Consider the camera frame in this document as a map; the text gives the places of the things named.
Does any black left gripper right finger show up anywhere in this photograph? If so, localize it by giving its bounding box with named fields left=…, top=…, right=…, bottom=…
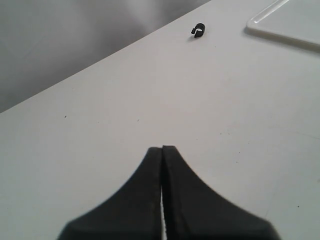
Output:
left=161, top=146, right=280, bottom=240

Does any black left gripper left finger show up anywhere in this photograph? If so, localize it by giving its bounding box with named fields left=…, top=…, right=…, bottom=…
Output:
left=58, top=147, right=163, bottom=240

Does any small black plastic clip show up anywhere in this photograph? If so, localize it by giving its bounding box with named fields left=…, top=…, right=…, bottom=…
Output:
left=191, top=23, right=206, bottom=38

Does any white rectangular plastic tray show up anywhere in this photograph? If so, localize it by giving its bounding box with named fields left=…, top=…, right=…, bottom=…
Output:
left=246, top=0, right=320, bottom=53

